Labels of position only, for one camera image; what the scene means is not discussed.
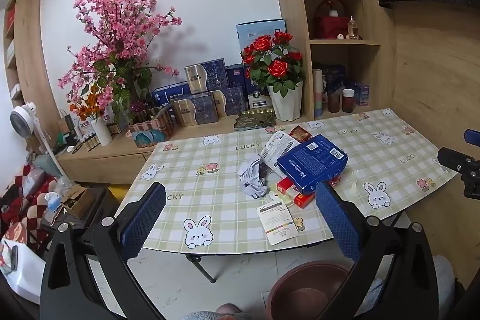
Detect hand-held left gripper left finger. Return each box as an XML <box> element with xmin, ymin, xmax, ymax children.
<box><xmin>39</xmin><ymin>182</ymin><xmax>167</xmax><ymax>320</ymax></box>

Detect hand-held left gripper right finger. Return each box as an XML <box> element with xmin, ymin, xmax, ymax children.
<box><xmin>315</xmin><ymin>182</ymin><xmax>439</xmax><ymax>320</ymax></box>

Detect orange red small box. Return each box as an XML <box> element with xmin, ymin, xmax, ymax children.
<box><xmin>293</xmin><ymin>192</ymin><xmax>316</xmax><ymax>209</ymax></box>

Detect cream plastic fork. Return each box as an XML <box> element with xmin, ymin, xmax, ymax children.
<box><xmin>350</xmin><ymin>170</ymin><xmax>367</xmax><ymax>199</ymax></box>

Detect red white small box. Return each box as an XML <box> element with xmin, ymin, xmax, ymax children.
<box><xmin>277</xmin><ymin>178</ymin><xmax>298</xmax><ymax>195</ymax></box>

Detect blue cardboard box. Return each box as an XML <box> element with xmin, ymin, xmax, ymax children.
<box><xmin>277</xmin><ymin>134</ymin><xmax>349</xmax><ymax>195</ymax></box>

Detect round cream container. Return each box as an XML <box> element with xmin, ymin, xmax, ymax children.
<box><xmin>263</xmin><ymin>190</ymin><xmax>286</xmax><ymax>204</ymax></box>

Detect brown plastic bin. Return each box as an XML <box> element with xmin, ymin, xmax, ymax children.
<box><xmin>268</xmin><ymin>260</ymin><xmax>355</xmax><ymax>320</ymax></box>

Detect grey white wrapper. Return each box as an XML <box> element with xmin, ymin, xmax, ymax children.
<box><xmin>238</xmin><ymin>159</ymin><xmax>271</xmax><ymax>199</ymax></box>

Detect red brown wrapper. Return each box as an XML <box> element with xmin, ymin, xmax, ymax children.
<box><xmin>289</xmin><ymin>125</ymin><xmax>313</xmax><ymax>144</ymax></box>

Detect white plastic packet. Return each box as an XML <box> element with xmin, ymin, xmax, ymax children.
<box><xmin>260</xmin><ymin>130</ymin><xmax>301</xmax><ymax>178</ymax></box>

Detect black stool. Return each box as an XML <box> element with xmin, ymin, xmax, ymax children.
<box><xmin>39</xmin><ymin>186</ymin><xmax>121</xmax><ymax>231</ymax></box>

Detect open cardboard box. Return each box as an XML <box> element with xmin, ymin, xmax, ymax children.
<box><xmin>61</xmin><ymin>185</ymin><xmax>95</xmax><ymax>220</ymax></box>

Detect green checked rabbit tablecloth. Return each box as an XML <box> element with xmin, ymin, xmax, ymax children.
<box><xmin>114</xmin><ymin>108</ymin><xmax>459</xmax><ymax>255</ymax></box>

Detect low wooden cabinet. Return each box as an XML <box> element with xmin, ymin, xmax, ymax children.
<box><xmin>56</xmin><ymin>114</ymin><xmax>280</xmax><ymax>186</ymax></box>

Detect black table leg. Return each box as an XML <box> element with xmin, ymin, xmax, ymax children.
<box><xmin>185</xmin><ymin>253</ymin><xmax>217</xmax><ymax>284</ymax></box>

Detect striped teal basket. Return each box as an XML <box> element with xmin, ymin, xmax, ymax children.
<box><xmin>127</xmin><ymin>106</ymin><xmax>175</xmax><ymax>149</ymax></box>

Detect row of small bottles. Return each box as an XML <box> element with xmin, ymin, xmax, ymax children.
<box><xmin>76</xmin><ymin>134</ymin><xmax>100</xmax><ymax>153</ymax></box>

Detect white tall vase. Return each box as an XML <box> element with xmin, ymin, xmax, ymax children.
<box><xmin>92</xmin><ymin>115</ymin><xmax>113</xmax><ymax>147</ymax></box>

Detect small purple blue box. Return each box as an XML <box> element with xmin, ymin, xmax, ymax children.
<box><xmin>352</xmin><ymin>82</ymin><xmax>370</xmax><ymax>106</ymax></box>

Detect blue gold gift box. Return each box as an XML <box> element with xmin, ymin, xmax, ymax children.
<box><xmin>184</xmin><ymin>58</ymin><xmax>229</xmax><ymax>95</ymax></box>
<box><xmin>212</xmin><ymin>85</ymin><xmax>247</xmax><ymax>117</ymax></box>
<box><xmin>169</xmin><ymin>93</ymin><xmax>215</xmax><ymax>127</ymax></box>

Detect brown jar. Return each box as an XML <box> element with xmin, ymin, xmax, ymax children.
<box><xmin>327</xmin><ymin>91</ymin><xmax>341</xmax><ymax>113</ymax></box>

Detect red jar white lid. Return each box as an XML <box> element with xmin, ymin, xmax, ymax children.
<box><xmin>341</xmin><ymin>88</ymin><xmax>355</xmax><ymax>114</ymax></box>

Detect brown paper bag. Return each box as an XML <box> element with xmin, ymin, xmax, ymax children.
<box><xmin>57</xmin><ymin>109</ymin><xmax>78</xmax><ymax>141</ymax></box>

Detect red checked blanket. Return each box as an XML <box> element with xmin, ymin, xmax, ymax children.
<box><xmin>0</xmin><ymin>163</ymin><xmax>58</xmax><ymax>244</ymax></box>

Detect orange artificial flowers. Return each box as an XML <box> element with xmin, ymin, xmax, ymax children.
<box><xmin>69</xmin><ymin>85</ymin><xmax>107</xmax><ymax>122</ymax></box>

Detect blue white carton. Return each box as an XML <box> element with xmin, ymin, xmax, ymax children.
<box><xmin>152</xmin><ymin>82</ymin><xmax>192</xmax><ymax>107</ymax></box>

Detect stack of pastel cups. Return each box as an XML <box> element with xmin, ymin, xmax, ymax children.
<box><xmin>312</xmin><ymin>69</ymin><xmax>324</xmax><ymax>118</ymax></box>

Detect white faceted flower pot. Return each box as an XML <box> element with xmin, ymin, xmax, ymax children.
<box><xmin>267</xmin><ymin>80</ymin><xmax>304</xmax><ymax>122</ymax></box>

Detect white plastic bag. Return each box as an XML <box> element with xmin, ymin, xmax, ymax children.
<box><xmin>0</xmin><ymin>238</ymin><xmax>49</xmax><ymax>306</ymax></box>

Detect gold green tray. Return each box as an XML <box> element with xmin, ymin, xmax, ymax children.
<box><xmin>234</xmin><ymin>109</ymin><xmax>278</xmax><ymax>132</ymax></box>

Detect blue printed box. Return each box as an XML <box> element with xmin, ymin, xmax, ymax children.
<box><xmin>322</xmin><ymin>64</ymin><xmax>346</xmax><ymax>93</ymax></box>

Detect white blue tall box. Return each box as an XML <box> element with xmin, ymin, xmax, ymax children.
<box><xmin>245</xmin><ymin>74</ymin><xmax>274</xmax><ymax>110</ymax></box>

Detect white desk fan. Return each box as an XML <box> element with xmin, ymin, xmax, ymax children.
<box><xmin>9</xmin><ymin>102</ymin><xmax>73</xmax><ymax>186</ymax></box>

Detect dark blue box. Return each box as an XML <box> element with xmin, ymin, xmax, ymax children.
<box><xmin>226</xmin><ymin>64</ymin><xmax>246</xmax><ymax>88</ymax></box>

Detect red artificial roses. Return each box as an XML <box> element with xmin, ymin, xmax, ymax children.
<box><xmin>240</xmin><ymin>31</ymin><xmax>305</xmax><ymax>97</ymax></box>

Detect red basket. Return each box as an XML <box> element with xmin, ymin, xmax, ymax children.
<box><xmin>313</xmin><ymin>0</ymin><xmax>351</xmax><ymax>40</ymax></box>

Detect pink artificial blossom branches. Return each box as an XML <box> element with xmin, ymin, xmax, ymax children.
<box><xmin>58</xmin><ymin>0</ymin><xmax>183</xmax><ymax>118</ymax></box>

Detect large light blue box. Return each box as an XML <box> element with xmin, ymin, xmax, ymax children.
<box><xmin>236</xmin><ymin>19</ymin><xmax>287</xmax><ymax>56</ymax></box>

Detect wooden shelving unit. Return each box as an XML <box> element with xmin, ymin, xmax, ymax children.
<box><xmin>261</xmin><ymin>0</ymin><xmax>398</xmax><ymax>123</ymax></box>

